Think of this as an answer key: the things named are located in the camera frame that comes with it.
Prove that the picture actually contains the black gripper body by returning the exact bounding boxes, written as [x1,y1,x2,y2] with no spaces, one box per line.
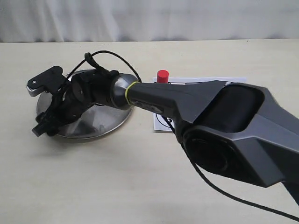
[36,70,93,136]

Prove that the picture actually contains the red cylinder game piece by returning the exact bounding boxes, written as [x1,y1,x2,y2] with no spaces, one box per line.
[157,70,169,84]

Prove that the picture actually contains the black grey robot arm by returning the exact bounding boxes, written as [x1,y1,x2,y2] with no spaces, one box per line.
[27,66,299,201]

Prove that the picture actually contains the round metal plate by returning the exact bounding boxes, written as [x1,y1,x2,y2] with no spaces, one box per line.
[36,69,137,139]

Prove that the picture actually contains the white curtain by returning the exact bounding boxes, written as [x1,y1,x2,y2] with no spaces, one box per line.
[0,0,299,42]

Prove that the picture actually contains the paper game board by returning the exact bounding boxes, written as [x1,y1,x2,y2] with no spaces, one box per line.
[152,77,247,133]

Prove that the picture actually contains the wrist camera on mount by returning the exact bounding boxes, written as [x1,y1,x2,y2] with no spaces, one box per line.
[26,66,65,97]

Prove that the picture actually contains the black cable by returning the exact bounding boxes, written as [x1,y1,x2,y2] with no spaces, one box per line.
[64,50,299,221]

